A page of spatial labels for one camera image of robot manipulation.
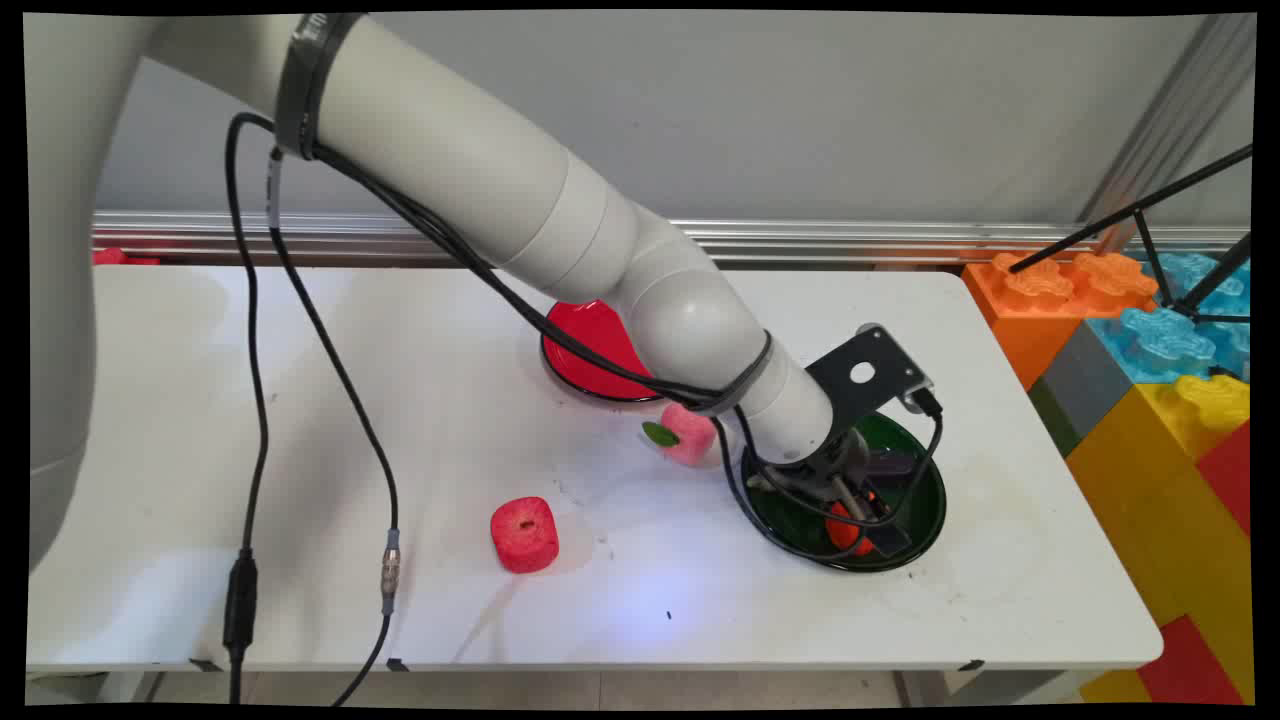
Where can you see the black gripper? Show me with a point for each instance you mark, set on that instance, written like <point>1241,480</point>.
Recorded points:
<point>815,462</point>

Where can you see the orange toy fruit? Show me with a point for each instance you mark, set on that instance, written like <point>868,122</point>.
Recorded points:
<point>842,530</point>

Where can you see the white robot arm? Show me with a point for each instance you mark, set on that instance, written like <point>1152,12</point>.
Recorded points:
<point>450,170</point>

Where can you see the green plate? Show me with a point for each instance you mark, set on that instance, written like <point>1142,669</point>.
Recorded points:
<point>800,520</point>

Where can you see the pink toy peach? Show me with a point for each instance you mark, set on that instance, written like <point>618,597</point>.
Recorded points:
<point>692,435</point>

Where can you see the grey giant building block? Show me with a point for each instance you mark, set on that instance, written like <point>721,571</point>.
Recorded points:
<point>1085,385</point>

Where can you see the orange giant building block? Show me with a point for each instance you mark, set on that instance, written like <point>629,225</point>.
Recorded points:
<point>1030,320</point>

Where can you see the yellow giant building block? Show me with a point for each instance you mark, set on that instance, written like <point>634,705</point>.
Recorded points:
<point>1150,480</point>

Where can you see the blue giant building block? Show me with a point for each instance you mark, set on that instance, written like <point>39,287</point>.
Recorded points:
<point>1160,340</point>

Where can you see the red plate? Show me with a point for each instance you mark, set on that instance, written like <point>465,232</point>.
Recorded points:
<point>590,345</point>

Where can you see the red giant building block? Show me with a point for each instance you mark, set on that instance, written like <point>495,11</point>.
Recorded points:
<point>1190,665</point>
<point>1228,475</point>

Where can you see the red toy apple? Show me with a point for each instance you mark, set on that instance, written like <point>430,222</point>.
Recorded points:
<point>524,535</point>

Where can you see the black tripod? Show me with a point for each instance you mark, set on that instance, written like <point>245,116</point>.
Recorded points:
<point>1150,240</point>

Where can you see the red foam block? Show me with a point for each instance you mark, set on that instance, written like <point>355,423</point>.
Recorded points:
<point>115,257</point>

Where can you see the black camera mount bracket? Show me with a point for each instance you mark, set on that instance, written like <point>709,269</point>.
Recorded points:
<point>865,372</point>

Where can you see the horizontal aluminium rail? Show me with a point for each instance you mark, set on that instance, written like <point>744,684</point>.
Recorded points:
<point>850,240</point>

